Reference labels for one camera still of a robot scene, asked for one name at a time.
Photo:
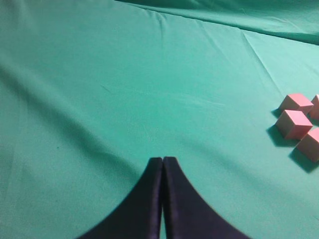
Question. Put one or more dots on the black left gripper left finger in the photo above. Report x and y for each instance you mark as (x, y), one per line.
(139, 214)

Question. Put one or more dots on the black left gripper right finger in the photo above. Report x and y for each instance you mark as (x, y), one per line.
(186, 214)

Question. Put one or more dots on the pink wooden cube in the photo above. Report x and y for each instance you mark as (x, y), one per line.
(293, 124)
(309, 145)

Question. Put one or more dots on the pink wooden cube placed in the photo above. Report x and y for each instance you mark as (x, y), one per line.
(314, 112)
(296, 102)

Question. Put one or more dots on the green table cloth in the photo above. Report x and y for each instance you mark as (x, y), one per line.
(91, 89)

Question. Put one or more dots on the green backdrop cloth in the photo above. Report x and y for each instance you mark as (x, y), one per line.
(295, 20)

